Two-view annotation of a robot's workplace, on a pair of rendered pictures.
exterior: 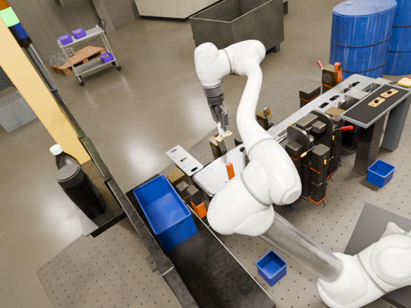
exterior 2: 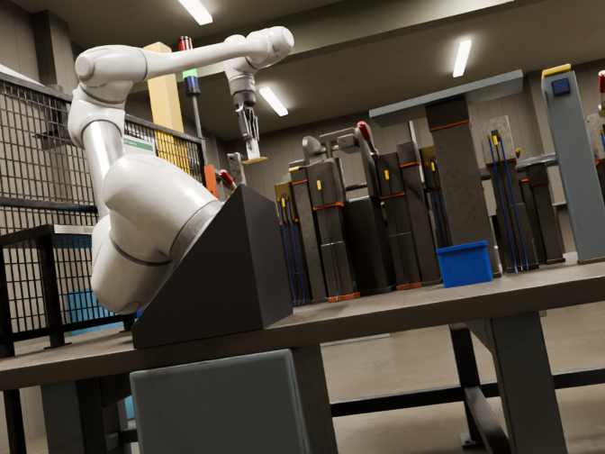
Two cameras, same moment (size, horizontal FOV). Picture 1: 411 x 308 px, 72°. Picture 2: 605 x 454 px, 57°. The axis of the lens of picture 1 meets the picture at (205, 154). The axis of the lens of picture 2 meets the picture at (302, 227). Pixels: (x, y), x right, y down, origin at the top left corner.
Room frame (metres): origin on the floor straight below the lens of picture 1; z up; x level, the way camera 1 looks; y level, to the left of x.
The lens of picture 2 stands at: (-0.20, -1.57, 0.77)
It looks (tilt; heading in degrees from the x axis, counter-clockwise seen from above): 5 degrees up; 44
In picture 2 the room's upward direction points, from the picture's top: 10 degrees counter-clockwise
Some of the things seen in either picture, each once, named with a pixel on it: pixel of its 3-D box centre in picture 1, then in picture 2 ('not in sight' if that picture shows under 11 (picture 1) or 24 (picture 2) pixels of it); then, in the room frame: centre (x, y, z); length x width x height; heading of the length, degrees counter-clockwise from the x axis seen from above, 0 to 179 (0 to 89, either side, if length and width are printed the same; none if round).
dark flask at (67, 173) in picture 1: (82, 192); (56, 111); (0.64, 0.38, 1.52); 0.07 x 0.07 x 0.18
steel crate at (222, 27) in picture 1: (238, 33); not in sight; (4.72, -1.09, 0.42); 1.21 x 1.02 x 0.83; 123
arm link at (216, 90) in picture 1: (213, 87); (242, 87); (1.11, -0.11, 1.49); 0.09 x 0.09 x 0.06
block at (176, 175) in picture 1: (183, 196); not in sight; (1.11, 0.19, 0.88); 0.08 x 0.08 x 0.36; 24
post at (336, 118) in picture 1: (333, 146); (419, 213); (1.14, -0.72, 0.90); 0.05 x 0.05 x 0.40; 24
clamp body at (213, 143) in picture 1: (220, 160); not in sight; (1.33, -0.08, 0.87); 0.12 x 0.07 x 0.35; 24
